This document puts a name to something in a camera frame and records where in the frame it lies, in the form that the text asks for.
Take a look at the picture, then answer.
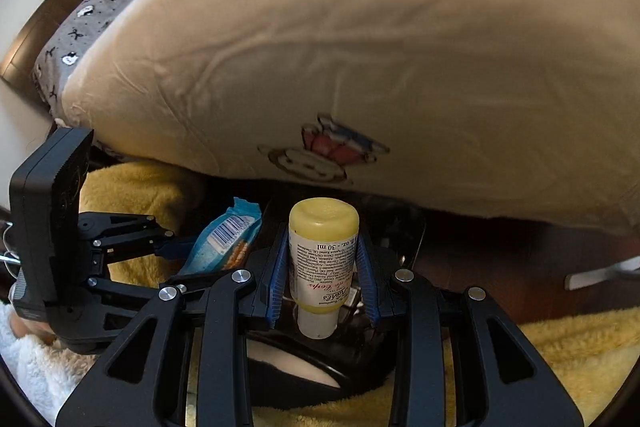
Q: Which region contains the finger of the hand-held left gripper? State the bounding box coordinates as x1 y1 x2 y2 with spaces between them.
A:
82 269 233 313
75 212 201 265

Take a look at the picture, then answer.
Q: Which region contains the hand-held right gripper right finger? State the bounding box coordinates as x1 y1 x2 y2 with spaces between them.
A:
356 232 585 427

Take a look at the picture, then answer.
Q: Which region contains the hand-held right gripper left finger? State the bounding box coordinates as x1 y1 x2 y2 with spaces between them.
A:
55 227 291 427

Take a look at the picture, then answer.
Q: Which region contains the blue wet wipe packet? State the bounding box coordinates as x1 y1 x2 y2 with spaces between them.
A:
179 198 263 275

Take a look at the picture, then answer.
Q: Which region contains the small yellow lotion bottle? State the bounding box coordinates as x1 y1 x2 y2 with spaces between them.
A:
288 198 361 340

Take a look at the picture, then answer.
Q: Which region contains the yellow fleece robe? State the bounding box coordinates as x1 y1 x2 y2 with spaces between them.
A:
80 162 640 427

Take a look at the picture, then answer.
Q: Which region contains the grey patterned duvet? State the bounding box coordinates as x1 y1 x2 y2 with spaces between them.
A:
32 0 193 128

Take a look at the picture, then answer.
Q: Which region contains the dark wooden headboard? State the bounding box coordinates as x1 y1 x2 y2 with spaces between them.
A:
0 0 186 108

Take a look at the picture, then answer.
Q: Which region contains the person's left hand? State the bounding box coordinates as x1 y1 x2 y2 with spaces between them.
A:
14 314 57 344

